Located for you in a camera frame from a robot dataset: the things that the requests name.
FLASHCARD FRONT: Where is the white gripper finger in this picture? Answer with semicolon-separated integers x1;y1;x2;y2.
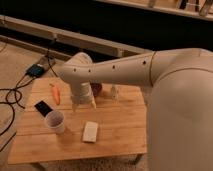
72;103;78;113
90;100;97;109

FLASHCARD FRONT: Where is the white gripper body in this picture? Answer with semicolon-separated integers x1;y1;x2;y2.
70;83;94;105

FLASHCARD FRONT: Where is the black eraser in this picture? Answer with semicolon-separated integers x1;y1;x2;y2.
34;101;52;117

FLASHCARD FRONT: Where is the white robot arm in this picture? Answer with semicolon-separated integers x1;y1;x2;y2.
59;48;213;171

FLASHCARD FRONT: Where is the dark red bowl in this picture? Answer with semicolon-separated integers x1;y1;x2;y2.
91;83;102;97

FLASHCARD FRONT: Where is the orange carrot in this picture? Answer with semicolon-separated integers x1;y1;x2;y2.
50;84;60;105

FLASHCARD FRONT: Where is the small clear plastic bottle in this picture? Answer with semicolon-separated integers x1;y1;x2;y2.
111;85;119;101

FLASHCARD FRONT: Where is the white rectangular sponge block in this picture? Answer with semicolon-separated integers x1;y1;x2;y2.
82;122;98;143

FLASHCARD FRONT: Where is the wooden low table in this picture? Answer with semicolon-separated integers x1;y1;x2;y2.
8;78;146;164

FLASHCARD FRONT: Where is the blue power adapter box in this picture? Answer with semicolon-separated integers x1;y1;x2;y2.
26;64;44;78

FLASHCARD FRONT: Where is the black cable on floor left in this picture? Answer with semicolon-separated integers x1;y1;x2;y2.
0;73;36;153

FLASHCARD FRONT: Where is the long white baseboard rail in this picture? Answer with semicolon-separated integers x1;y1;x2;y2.
0;15;148;57

